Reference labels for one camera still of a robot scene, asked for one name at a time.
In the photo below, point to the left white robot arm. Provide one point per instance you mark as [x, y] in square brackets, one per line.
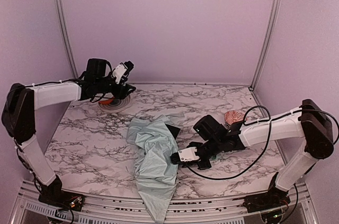
[20, 114]

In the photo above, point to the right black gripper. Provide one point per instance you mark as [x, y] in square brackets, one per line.
[199, 155]

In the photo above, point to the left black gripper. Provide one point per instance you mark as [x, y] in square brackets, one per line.
[123, 90]

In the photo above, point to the right aluminium frame post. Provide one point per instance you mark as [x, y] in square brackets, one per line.
[274, 11]

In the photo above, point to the grey ringed plate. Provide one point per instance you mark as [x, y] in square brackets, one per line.
[117, 105]

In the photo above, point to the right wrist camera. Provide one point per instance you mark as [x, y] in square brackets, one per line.
[184, 156]

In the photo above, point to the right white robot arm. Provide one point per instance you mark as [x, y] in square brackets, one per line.
[307, 122]

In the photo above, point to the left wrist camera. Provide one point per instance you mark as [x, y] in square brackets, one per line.
[121, 72]

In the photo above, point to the mint green folding umbrella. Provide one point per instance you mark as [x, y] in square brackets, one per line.
[154, 173]

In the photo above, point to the orange white bowl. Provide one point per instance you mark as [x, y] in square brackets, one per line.
[107, 101]

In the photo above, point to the left aluminium frame post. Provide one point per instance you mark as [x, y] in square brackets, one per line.
[65, 37]

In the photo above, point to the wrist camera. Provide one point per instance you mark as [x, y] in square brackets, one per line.
[184, 156]
[121, 72]

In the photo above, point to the aluminium frame post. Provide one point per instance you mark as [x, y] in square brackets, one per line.
[65, 37]
[274, 11]

